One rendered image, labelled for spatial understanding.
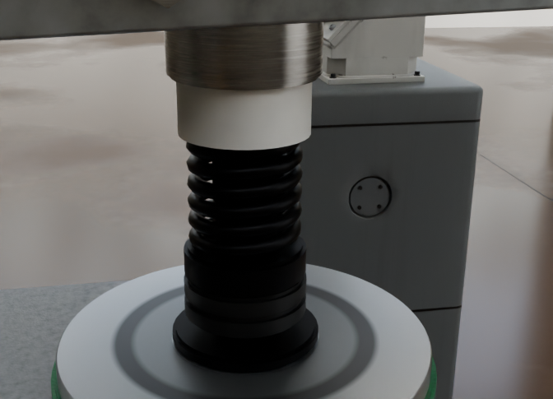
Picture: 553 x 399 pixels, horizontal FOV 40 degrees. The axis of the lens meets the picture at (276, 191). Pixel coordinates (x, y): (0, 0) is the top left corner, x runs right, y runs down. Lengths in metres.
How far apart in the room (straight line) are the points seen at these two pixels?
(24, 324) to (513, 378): 1.67
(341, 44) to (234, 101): 0.96
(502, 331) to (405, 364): 1.92
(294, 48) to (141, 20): 0.08
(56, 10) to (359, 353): 0.24
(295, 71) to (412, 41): 1.01
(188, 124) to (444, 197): 1.04
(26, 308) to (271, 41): 0.34
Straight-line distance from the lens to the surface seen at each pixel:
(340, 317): 0.47
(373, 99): 1.29
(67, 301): 0.62
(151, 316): 0.47
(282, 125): 0.37
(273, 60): 0.35
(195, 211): 0.40
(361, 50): 1.33
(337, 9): 0.34
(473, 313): 2.41
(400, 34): 1.35
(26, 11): 0.31
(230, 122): 0.36
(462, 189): 1.40
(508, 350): 2.25
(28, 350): 0.56
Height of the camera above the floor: 1.10
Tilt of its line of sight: 19 degrees down
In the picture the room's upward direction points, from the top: 1 degrees clockwise
